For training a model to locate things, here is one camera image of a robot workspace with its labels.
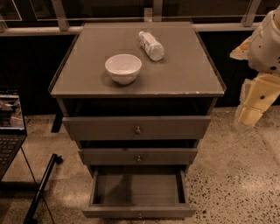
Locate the open black laptop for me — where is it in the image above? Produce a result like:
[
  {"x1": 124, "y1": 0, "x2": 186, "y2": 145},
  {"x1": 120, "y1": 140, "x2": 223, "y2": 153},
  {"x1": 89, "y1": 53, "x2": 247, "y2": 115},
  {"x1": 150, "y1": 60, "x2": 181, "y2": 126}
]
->
[{"x1": 0, "y1": 87, "x2": 27, "y2": 180}]

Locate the clear plastic water bottle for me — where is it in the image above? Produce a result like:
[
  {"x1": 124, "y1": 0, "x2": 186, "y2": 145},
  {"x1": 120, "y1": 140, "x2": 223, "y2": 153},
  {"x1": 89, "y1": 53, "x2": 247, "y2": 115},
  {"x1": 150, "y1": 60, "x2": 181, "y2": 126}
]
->
[{"x1": 138, "y1": 31, "x2": 165, "y2": 61}]

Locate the grey drawer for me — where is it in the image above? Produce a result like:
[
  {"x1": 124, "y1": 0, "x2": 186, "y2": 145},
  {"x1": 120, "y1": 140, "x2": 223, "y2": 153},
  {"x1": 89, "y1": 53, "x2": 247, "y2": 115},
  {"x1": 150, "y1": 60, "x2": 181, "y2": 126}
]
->
[
  {"x1": 63, "y1": 115, "x2": 211, "y2": 141},
  {"x1": 83, "y1": 165, "x2": 195, "y2": 219},
  {"x1": 79, "y1": 148, "x2": 198, "y2": 165}
]

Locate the metal window railing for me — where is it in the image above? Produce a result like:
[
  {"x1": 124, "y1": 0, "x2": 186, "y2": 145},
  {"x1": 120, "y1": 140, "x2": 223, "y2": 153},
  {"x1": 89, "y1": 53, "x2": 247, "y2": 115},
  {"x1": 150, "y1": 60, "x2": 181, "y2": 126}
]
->
[{"x1": 0, "y1": 0, "x2": 280, "y2": 36}]

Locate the black stand leg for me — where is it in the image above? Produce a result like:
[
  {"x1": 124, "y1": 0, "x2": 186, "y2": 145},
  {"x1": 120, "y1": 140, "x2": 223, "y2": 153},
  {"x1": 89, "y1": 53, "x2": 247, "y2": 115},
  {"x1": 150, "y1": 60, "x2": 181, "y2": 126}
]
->
[{"x1": 23, "y1": 154, "x2": 63, "y2": 224}]

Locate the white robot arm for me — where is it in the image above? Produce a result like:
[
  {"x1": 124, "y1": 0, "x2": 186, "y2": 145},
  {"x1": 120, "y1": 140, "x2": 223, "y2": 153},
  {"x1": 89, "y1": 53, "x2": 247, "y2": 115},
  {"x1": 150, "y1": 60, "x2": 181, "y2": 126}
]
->
[{"x1": 229, "y1": 5, "x2": 280, "y2": 126}]

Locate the white ceramic bowl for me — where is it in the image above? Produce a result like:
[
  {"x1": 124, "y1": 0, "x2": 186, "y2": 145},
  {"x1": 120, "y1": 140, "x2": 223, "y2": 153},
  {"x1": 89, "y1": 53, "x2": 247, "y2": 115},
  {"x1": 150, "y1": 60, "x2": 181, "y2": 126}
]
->
[{"x1": 105, "y1": 54, "x2": 142, "y2": 85}]

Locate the dark grey drawer cabinet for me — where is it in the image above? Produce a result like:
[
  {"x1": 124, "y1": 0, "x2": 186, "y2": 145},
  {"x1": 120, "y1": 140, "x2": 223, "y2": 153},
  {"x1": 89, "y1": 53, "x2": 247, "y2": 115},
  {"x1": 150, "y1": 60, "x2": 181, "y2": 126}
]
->
[{"x1": 48, "y1": 21, "x2": 228, "y2": 176}]

